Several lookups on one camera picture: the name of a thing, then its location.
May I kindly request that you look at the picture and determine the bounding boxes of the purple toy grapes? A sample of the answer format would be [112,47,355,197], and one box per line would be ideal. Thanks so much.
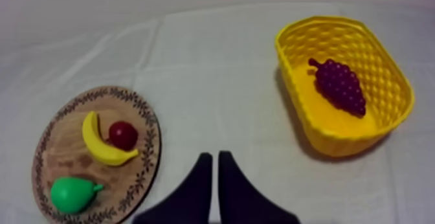
[307,58,367,118]

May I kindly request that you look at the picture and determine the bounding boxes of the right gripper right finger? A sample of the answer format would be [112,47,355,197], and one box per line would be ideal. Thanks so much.
[217,150,301,224]

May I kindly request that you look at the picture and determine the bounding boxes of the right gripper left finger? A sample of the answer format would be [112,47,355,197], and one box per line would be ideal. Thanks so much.
[132,152,214,224]

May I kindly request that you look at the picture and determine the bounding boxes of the small red fruit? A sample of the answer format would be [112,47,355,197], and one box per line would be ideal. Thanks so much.
[107,120,139,151]

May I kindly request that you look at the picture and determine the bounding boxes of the round wooden board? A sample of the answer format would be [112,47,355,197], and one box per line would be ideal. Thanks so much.
[31,85,162,224]

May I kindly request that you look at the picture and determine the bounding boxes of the yellow plastic basket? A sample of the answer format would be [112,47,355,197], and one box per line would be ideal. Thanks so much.
[274,15,416,158]

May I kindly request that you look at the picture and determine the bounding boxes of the green toy pear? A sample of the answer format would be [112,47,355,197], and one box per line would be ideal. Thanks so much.
[50,176,104,215]

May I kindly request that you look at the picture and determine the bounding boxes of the yellow toy banana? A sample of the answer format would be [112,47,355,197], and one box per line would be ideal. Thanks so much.
[82,111,140,166]

